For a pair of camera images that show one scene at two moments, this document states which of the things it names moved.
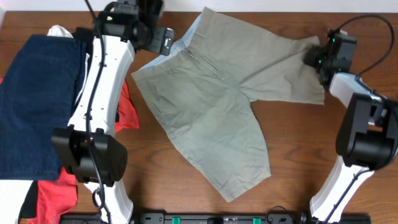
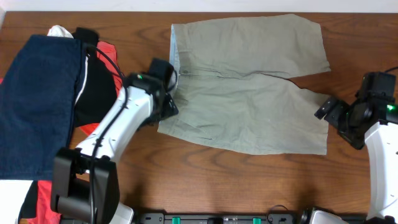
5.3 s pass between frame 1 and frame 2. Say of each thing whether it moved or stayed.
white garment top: stayed
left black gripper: moved
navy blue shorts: stayed
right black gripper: moved
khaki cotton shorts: moved
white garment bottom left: stayed
